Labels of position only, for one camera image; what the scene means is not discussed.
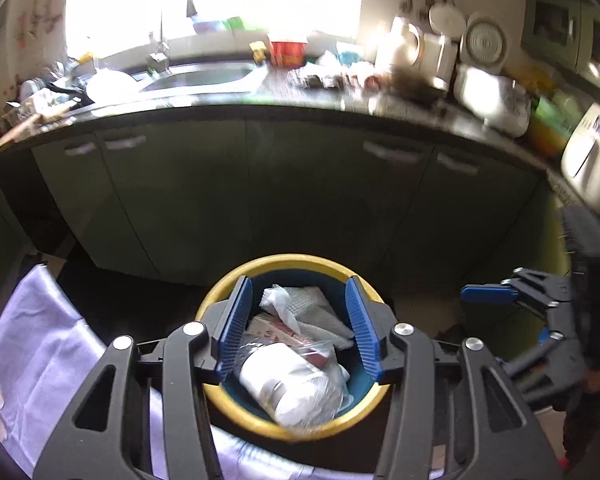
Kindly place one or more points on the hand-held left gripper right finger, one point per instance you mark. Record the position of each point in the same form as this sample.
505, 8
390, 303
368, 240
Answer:
365, 330

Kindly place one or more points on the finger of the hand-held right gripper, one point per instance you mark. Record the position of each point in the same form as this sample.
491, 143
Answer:
555, 365
485, 292

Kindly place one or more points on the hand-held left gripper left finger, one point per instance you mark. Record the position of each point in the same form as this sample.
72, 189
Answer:
232, 330

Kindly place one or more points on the white tissue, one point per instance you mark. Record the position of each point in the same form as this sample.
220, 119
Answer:
325, 317

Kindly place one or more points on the red and white carton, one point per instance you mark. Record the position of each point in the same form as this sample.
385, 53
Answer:
275, 332

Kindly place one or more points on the clear plastic bottle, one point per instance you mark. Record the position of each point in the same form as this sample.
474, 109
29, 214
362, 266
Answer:
285, 382

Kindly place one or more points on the yellow rimmed blue trash bin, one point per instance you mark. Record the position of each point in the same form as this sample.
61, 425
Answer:
290, 262

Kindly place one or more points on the crumpled white plastic bag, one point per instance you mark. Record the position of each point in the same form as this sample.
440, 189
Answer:
277, 302

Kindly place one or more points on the white countertop appliance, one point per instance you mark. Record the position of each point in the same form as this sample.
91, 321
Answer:
592, 155

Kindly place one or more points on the green sink cabinet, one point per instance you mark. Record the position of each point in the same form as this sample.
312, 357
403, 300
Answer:
280, 185

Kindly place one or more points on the purple floral tablecloth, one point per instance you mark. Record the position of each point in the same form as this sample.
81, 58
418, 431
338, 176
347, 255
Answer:
35, 330

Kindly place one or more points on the round patterned plate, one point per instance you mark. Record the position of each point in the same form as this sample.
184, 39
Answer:
485, 40

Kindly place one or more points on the steel sink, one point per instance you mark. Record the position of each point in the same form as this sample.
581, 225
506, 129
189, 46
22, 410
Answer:
200, 77

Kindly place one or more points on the white kettle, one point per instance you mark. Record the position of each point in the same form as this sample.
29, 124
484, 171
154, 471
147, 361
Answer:
400, 42

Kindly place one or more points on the white bowl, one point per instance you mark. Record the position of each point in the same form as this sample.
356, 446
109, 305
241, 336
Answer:
111, 85

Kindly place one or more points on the round white lid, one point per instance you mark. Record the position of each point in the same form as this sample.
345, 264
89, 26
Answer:
447, 19

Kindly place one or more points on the small yellow object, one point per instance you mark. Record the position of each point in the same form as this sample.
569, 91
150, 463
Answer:
258, 54

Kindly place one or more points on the red container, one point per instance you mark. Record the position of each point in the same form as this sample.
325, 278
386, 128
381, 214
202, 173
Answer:
287, 52

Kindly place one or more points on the wooden cutting board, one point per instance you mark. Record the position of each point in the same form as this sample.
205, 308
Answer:
10, 137

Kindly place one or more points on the tall steel faucet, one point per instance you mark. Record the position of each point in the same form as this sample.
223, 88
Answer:
159, 35

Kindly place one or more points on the bright window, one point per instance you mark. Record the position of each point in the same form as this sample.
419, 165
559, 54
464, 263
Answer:
220, 0

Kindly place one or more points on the green wall cabinet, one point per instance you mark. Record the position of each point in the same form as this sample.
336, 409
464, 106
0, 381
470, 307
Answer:
570, 25

